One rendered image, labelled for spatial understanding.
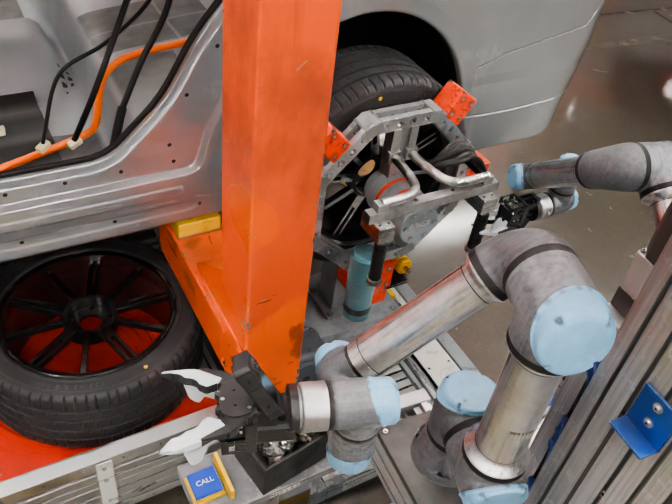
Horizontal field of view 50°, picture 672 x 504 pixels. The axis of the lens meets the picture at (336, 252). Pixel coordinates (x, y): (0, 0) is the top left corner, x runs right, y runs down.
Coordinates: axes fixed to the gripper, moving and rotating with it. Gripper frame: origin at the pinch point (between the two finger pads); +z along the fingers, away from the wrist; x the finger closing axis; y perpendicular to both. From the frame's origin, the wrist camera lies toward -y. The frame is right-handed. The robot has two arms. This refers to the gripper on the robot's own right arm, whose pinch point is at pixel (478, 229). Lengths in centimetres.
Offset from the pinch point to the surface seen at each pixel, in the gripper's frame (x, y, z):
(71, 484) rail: 1, -49, 121
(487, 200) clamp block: 1.2, 11.9, 1.4
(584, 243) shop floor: -45, -83, -124
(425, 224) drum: -6.0, 1.8, 14.9
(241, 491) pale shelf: 27, -38, 84
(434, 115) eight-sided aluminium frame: -20.2, 27.7, 8.4
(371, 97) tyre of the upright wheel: -28.8, 31.4, 24.1
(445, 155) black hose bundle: -13.1, 18.9, 7.4
